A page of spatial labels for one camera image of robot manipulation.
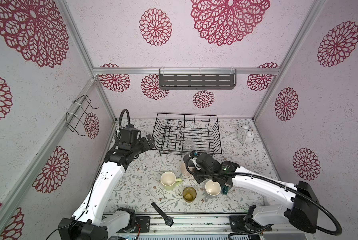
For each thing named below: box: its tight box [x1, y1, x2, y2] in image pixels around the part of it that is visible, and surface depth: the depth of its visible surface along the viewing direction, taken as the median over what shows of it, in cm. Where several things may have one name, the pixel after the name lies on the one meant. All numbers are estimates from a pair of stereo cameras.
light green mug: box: [160, 171, 183, 191], surface depth 83 cm
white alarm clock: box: [237, 124, 254, 144], surface depth 101 cm
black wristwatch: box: [151, 201, 174, 227], surface depth 78 cm
